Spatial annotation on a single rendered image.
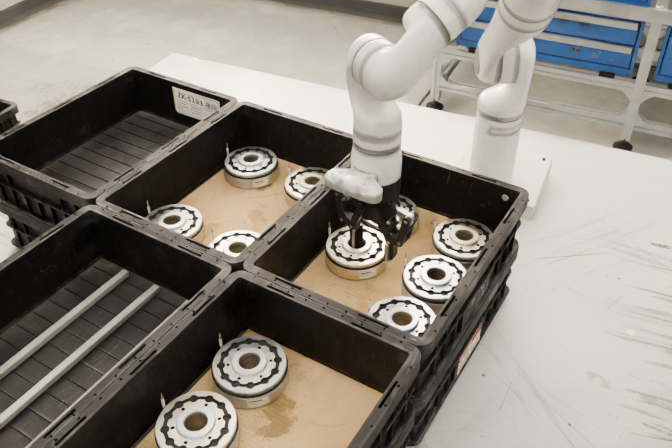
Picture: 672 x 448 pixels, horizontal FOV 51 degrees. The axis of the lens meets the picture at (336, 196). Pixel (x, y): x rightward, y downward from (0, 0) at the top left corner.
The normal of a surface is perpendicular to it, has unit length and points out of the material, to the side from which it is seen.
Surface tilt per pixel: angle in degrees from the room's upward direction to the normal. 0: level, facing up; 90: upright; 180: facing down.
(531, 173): 4
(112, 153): 0
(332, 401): 0
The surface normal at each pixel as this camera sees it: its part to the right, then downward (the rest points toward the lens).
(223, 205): 0.00, -0.81
